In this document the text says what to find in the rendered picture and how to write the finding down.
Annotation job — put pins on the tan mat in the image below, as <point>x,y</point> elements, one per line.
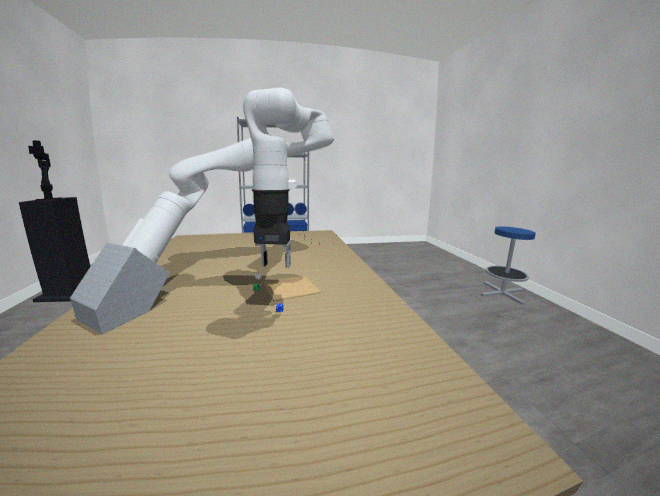
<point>290,288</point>

